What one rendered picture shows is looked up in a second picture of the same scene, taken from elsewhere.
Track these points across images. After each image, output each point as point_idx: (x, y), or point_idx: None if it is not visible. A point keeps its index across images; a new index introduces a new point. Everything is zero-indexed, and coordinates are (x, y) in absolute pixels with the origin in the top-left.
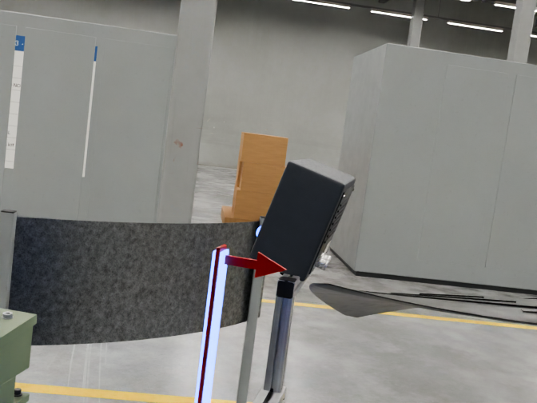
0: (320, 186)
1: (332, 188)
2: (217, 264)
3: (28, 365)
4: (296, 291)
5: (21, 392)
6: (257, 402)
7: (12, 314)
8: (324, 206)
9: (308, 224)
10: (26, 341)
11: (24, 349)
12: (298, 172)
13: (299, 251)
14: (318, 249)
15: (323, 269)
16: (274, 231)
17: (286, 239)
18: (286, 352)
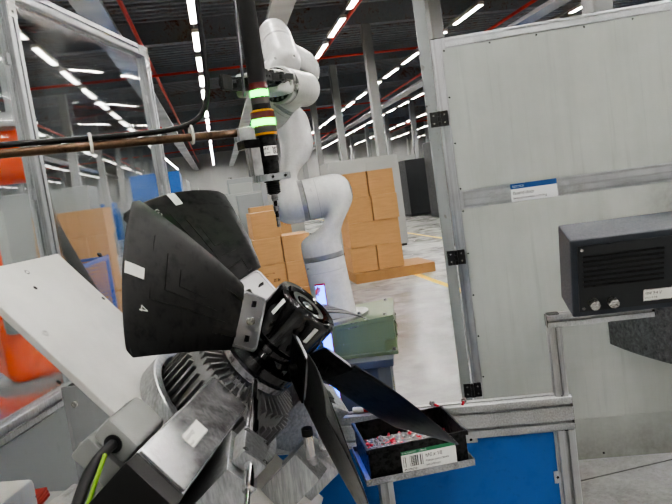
0: (565, 243)
1: (567, 244)
2: (315, 290)
3: (394, 337)
4: (565, 323)
5: (397, 349)
6: (528, 395)
7: (384, 313)
8: (568, 259)
9: (567, 272)
10: (389, 326)
11: (388, 329)
12: (560, 233)
13: (568, 293)
14: (574, 292)
15: (592, 309)
16: (562, 278)
17: (565, 284)
18: (557, 367)
